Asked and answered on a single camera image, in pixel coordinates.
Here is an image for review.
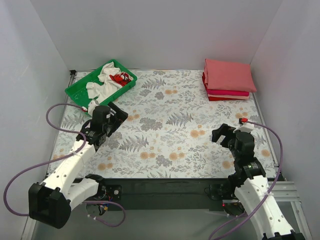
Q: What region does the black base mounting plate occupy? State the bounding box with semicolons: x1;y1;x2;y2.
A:
86;174;244;215

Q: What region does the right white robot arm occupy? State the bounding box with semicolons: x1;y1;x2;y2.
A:
211;118;305;240

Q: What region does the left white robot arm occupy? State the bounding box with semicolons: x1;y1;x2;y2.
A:
28;101;128;229

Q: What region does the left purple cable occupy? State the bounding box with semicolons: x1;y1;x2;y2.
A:
4;103;126;228

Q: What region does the white t-shirt red print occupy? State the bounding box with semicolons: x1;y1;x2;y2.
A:
86;61;133;104

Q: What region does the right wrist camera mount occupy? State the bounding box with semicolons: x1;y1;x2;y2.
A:
233;118;254;133

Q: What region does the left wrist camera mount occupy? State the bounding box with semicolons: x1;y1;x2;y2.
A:
81;99;99;116

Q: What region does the aluminium frame rail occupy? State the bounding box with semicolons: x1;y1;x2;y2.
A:
272;181;313;240

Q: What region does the floral patterned table mat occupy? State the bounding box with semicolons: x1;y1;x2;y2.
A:
48;69;277;179

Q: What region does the salmon pink folded t-shirt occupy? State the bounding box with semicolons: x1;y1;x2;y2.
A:
204;58;257;93

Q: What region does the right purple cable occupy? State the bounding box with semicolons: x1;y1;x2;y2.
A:
208;121;284;240

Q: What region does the green plastic tray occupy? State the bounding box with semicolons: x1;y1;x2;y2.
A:
65;59;138;107

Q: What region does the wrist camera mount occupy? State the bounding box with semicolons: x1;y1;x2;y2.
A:
233;118;254;133
81;99;99;116

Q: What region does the purple cable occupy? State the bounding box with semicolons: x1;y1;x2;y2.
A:
208;121;284;240
4;103;126;228

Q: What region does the magenta folded t-shirt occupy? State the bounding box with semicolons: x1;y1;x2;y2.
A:
206;89;250;97

